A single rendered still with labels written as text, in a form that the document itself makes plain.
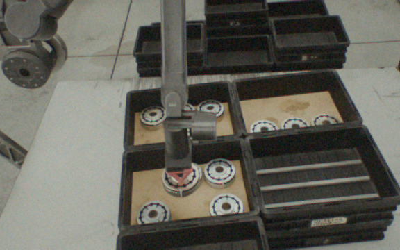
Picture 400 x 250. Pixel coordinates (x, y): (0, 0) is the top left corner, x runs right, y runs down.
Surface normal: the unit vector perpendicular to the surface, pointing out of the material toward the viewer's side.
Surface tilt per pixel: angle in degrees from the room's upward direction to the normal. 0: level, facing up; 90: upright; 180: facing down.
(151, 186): 0
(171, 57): 48
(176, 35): 54
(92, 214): 0
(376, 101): 0
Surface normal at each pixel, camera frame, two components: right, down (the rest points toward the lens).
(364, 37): -0.07, -0.71
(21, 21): -0.05, 0.15
